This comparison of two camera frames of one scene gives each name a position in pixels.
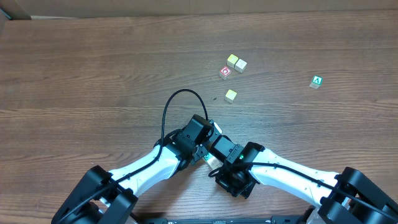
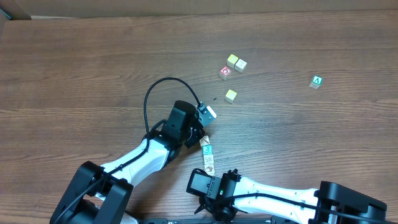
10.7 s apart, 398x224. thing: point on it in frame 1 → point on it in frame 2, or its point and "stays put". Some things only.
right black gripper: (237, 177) → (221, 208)
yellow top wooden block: (232, 60) stays put
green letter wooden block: (317, 81) stays put
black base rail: (224, 219) stays put
